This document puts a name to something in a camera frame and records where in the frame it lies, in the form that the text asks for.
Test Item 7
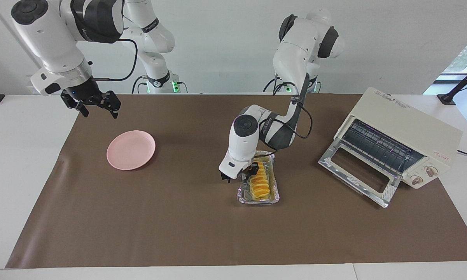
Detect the silver aluminium foil tray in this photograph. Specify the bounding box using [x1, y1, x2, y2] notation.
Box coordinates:
[237, 151, 280, 205]

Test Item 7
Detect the oven wire rack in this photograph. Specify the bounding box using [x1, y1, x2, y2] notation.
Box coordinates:
[340, 119, 424, 175]

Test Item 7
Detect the glass oven door silver frame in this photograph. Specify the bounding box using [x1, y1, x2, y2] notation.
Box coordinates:
[318, 137, 403, 209]

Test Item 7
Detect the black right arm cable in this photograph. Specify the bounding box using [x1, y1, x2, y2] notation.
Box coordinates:
[91, 38, 138, 82]

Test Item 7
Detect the golden twisted bread loaf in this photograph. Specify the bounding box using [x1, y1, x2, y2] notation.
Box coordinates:
[249, 161, 271, 200]

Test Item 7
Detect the black left base cable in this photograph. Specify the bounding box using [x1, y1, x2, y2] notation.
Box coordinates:
[262, 77, 284, 94]

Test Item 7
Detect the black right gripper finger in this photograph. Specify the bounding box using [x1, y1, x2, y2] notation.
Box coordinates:
[102, 90, 122, 119]
[60, 90, 91, 118]

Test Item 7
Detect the black right base cable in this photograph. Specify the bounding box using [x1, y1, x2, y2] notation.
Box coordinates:
[131, 75, 148, 94]

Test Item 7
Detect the brown table mat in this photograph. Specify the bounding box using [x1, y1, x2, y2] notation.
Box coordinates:
[5, 93, 467, 269]

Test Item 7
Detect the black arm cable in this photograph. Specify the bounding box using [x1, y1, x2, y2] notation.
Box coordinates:
[253, 80, 313, 158]
[91, 38, 138, 82]

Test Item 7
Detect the pink round plate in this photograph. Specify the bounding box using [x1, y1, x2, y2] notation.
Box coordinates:
[107, 130, 156, 171]

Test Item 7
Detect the cream toaster oven body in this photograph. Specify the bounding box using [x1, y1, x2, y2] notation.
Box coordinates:
[334, 86, 463, 190]

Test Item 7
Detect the black base cable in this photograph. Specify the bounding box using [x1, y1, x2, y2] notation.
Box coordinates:
[131, 75, 148, 94]
[262, 77, 284, 94]

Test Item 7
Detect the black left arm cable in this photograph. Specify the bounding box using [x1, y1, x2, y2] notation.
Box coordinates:
[253, 80, 313, 158]

